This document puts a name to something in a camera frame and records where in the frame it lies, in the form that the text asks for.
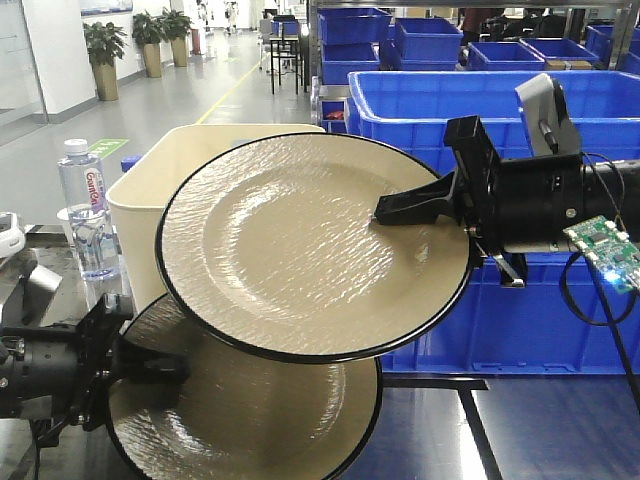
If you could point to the beige plate black rim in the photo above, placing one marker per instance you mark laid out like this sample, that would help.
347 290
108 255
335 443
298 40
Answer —
239 416
273 248

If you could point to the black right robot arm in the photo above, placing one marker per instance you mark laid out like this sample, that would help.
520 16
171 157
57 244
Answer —
612 190

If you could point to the lower blue plastic crate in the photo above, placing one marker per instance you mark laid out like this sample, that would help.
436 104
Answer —
551 326

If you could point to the green circuit board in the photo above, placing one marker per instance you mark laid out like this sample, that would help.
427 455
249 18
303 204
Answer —
609 250

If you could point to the cream plastic bin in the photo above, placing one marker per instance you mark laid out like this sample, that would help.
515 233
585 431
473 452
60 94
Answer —
138 199

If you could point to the blue crate back right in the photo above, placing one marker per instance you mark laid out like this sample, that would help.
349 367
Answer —
502 56

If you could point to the black desk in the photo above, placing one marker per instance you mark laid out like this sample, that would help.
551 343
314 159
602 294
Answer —
288 45

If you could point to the blue crate back middle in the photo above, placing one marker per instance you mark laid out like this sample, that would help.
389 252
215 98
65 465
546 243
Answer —
427 39

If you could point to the large blue plastic crate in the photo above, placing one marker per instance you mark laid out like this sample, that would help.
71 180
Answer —
410 111

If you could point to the white device at left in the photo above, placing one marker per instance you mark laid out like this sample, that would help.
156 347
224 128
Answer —
12 234

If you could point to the clear water bottle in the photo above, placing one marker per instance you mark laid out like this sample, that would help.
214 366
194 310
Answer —
82 180

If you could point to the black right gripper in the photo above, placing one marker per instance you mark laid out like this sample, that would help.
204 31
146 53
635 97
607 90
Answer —
516 205

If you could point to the blue crate on shelf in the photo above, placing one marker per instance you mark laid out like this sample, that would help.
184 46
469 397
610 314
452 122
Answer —
343 26

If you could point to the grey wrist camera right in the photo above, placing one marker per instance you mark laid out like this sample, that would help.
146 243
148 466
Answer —
549 129

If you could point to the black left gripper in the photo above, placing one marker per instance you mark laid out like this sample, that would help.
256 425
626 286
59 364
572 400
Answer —
57 376

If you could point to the potted plant gold pot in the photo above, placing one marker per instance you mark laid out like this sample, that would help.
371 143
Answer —
104 43

